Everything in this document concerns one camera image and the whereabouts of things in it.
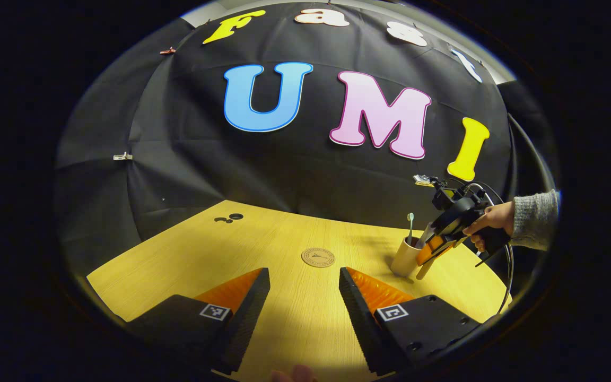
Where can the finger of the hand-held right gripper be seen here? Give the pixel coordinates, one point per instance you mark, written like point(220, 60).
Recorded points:
point(441, 245)
point(425, 253)

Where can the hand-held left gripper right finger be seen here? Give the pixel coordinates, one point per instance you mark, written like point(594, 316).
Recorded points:
point(358, 323)

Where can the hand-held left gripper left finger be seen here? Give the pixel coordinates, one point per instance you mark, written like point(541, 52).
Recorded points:
point(247, 326)

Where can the white toothpaste tube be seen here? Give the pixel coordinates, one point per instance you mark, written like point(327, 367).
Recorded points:
point(425, 233)

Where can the beige cup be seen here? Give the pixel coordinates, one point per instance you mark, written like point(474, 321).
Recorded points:
point(405, 260)

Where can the pale green toothbrush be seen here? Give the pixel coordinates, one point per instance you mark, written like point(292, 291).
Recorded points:
point(410, 225)

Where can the round brown coaster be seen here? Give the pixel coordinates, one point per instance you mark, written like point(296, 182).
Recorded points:
point(317, 257)

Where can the wooden desktop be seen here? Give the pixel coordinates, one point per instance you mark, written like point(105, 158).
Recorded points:
point(295, 318)

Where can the black backdrop cloth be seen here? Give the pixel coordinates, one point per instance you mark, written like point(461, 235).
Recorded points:
point(305, 170)

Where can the silver clip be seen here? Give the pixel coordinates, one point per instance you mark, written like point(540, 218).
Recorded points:
point(123, 156)

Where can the red clip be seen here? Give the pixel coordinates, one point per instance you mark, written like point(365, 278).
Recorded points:
point(167, 51)

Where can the black backdrop frame pole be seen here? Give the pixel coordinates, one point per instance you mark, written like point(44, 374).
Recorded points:
point(533, 154)

